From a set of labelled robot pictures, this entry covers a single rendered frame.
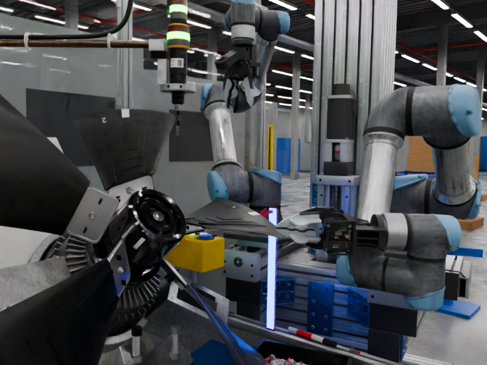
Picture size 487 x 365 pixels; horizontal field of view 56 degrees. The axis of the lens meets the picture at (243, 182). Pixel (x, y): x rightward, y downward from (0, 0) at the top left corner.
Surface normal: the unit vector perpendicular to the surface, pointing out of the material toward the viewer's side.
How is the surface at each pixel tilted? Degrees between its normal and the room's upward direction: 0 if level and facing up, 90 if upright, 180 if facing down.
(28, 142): 77
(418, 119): 112
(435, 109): 91
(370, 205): 66
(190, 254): 90
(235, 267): 90
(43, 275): 50
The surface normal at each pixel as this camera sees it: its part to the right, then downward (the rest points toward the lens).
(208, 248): 0.79, 0.06
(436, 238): -0.01, 0.07
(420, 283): -0.50, 0.06
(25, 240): 0.62, -0.59
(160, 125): 0.14, -0.76
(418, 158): -0.68, 0.04
